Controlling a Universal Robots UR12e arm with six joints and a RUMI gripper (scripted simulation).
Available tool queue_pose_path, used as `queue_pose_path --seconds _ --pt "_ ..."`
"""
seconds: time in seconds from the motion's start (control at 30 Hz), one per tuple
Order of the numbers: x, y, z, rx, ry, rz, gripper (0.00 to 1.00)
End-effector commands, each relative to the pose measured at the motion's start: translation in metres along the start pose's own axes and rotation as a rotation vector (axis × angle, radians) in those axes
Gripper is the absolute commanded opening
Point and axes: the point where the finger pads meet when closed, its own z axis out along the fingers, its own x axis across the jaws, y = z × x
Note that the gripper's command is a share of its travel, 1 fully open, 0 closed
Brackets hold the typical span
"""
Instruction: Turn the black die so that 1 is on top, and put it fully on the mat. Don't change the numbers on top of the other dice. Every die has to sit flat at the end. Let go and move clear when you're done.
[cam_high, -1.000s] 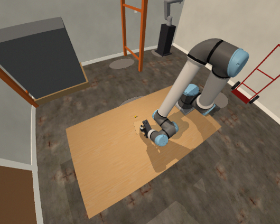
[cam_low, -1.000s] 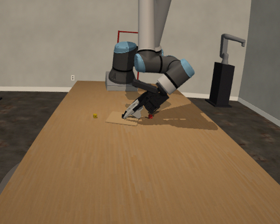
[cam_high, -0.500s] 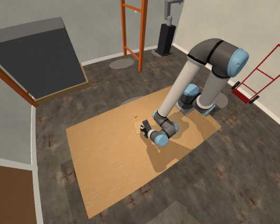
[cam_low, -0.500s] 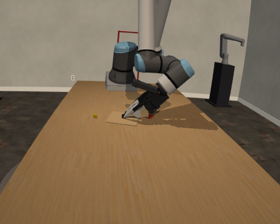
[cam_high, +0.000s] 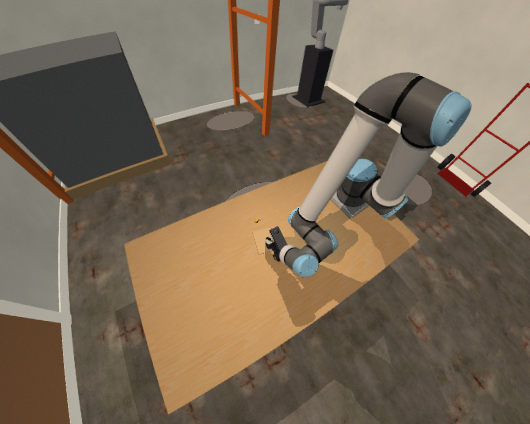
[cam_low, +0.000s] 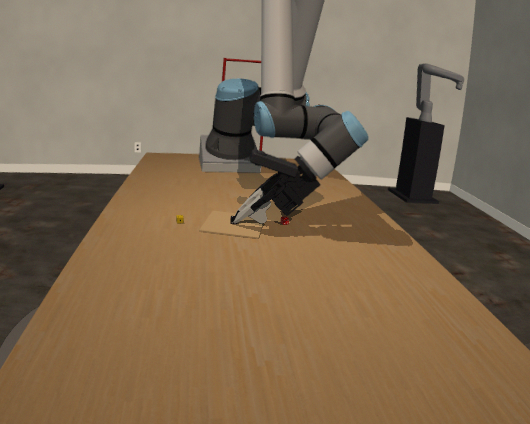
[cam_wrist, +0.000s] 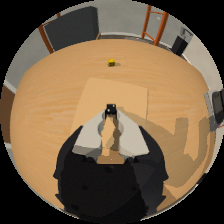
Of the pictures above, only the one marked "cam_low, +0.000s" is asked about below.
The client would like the tan flat mat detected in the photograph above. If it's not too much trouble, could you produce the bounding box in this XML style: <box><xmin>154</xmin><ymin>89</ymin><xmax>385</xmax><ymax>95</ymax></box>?
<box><xmin>199</xmin><ymin>211</ymin><xmax>263</xmax><ymax>239</ymax></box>

